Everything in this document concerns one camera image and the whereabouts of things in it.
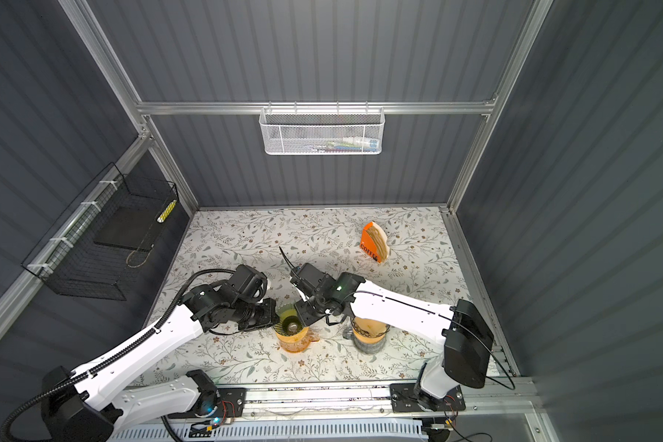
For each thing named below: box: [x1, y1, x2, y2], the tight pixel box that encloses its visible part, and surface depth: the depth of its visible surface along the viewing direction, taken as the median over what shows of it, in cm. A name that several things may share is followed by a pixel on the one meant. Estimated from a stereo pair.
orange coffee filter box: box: [359, 221, 390, 264], surface depth 103 cm
